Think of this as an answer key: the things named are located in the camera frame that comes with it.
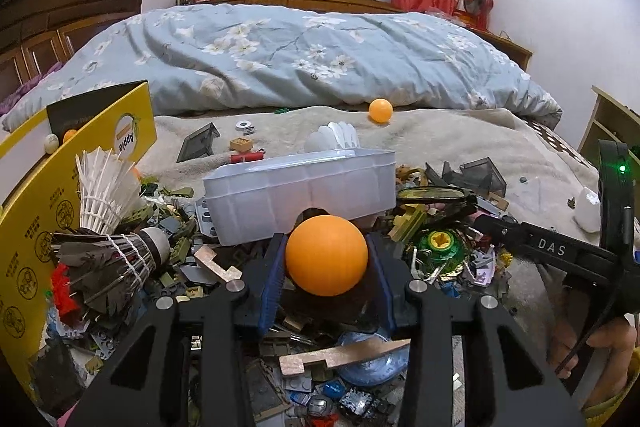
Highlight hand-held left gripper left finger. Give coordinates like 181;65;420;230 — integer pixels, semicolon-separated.
65;232;288;427

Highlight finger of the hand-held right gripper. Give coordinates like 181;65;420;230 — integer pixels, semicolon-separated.
470;213;538;253

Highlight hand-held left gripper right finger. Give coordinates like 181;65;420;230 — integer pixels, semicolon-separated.
365;232;586;427

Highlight yellow cardboard box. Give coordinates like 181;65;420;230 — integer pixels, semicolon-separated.
0;80;157;398

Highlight person's right forearm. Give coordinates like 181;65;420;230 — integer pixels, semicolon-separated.
582;387;638;425

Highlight person's right hand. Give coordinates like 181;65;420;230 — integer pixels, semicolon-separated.
547;314;640;408

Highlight smoky grey plastic tray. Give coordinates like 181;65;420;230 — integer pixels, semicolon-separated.
176;123;221;164
442;157;508;200

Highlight wooden toy piece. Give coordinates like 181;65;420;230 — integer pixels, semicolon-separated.
194;244;243;285
279;338;412;375

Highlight green spinning top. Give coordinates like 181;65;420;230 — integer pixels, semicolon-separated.
412;229;468;278

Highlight blue spinner disc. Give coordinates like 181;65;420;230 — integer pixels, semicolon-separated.
336;332;408;385

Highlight light wooden nightstand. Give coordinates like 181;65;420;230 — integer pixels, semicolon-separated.
577;86;640;172

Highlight pile of toy bricks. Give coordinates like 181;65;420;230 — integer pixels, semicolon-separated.
45;162;516;427

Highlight clear plastic storage box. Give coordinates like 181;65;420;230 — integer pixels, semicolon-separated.
202;148;398;247

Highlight white plastic shuttlecock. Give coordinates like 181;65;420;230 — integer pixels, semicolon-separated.
304;122;360;155

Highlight dark feather shuttlecock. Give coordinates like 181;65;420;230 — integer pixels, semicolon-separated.
50;227;173;325

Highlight white feather shuttlecock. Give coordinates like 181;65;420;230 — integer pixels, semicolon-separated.
75;147;146;235

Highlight red plastic toy piece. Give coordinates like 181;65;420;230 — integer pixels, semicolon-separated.
50;264;81;315

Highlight blue floral quilt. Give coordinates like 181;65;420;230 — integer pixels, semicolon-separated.
2;2;563;128

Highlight purple pillow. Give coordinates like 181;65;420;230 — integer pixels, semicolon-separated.
0;62;63;115

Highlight dark wooden headboard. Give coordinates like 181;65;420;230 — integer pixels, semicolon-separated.
0;0;146;105

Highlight black cable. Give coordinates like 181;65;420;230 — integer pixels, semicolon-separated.
555;207;632;378

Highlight wooden bed frame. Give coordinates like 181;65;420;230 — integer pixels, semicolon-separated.
200;0;533;70

